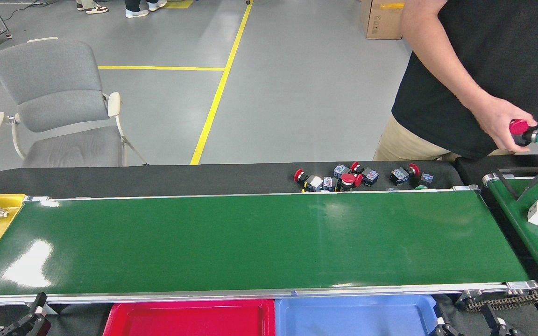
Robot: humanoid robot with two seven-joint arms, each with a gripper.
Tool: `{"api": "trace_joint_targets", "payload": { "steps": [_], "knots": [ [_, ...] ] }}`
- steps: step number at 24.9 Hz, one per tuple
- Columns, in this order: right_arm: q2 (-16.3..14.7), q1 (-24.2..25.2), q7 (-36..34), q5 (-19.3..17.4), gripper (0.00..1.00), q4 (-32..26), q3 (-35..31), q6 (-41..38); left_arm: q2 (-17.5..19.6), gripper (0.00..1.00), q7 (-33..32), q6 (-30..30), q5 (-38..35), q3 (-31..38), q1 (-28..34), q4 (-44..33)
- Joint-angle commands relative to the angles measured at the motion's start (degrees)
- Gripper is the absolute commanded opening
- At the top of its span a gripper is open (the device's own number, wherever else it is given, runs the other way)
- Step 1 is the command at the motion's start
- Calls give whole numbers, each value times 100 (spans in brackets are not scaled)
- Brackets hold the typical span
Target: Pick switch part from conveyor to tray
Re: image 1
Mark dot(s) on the brown cardboard box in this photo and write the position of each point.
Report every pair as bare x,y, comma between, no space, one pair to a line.
381,21

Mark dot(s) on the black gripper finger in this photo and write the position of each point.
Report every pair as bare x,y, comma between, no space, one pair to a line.
446,330
31,324
497,326

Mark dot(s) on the bystander person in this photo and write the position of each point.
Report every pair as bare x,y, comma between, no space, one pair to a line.
94,8
136,11

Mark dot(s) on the person's right hand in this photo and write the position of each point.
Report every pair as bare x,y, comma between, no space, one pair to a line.
495,119

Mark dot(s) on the person's right forearm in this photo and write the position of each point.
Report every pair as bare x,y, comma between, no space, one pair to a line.
451,67

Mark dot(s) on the red plastic tray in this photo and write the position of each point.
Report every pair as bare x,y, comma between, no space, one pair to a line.
189,322

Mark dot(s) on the grey padded armchair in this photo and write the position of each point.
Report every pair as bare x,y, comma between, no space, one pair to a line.
54,79

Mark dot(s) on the black triangular guide frame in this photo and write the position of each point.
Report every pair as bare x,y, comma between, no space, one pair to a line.
509,187

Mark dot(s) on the blue plastic tray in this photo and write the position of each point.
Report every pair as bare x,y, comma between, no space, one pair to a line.
353,319

